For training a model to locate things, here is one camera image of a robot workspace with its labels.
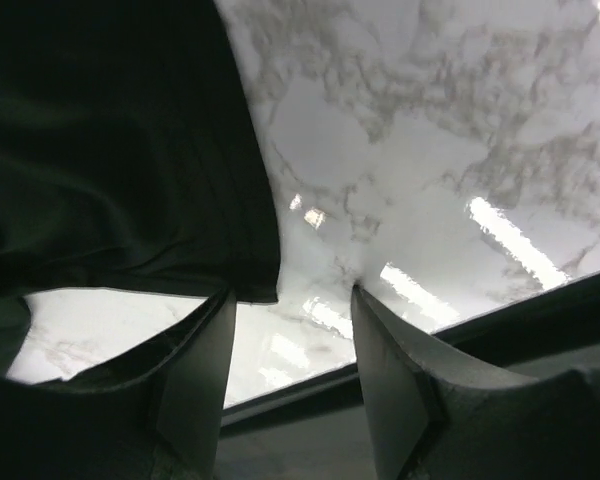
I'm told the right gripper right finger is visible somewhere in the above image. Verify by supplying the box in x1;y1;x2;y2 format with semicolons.
351;284;534;479

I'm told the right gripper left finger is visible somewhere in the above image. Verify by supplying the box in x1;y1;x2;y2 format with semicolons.
44;287;236;479

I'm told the black t shirt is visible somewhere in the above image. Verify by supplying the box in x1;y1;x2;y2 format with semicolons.
0;1;281;376

